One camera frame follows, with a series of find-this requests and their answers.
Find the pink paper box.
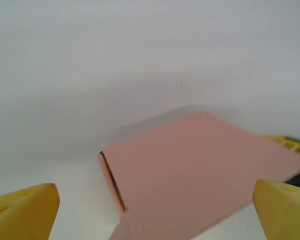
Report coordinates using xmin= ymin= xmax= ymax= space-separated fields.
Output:
xmin=97 ymin=111 xmax=300 ymax=240

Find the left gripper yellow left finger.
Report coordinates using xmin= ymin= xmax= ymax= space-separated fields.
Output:
xmin=0 ymin=182 xmax=60 ymax=240

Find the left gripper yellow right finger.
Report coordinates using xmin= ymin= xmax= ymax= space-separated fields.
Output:
xmin=252 ymin=178 xmax=300 ymax=240

